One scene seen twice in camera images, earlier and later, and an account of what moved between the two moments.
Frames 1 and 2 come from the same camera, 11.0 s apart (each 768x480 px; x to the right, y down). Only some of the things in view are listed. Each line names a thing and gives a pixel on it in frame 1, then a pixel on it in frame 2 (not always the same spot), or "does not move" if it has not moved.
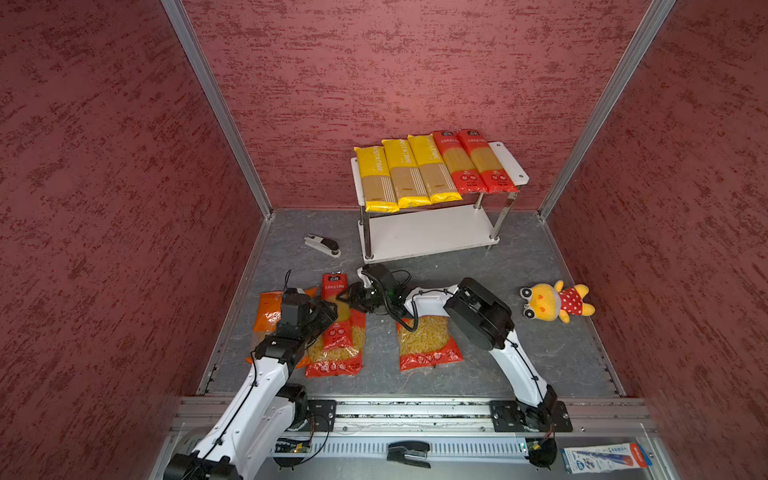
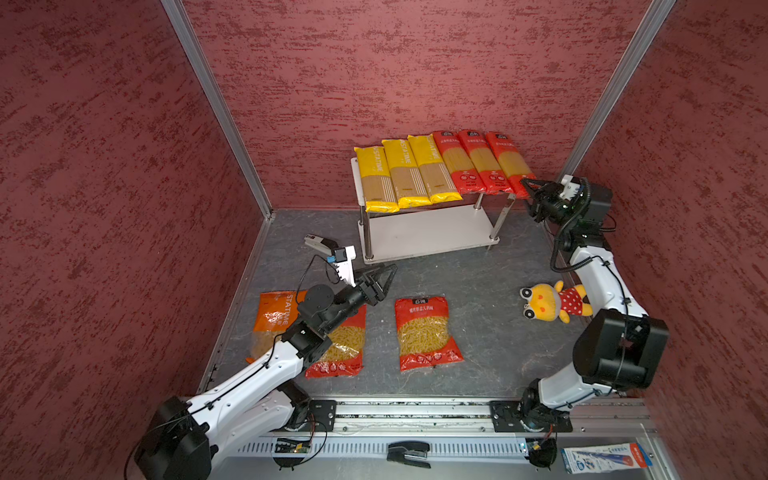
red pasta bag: [338, 336] to [509, 161]
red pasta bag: [430, 345] does not move
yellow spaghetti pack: [438, 184] does not move
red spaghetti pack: [463, 172] does not move
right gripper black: [355, 297] to [542, 194]
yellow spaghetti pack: [409, 188] does not move
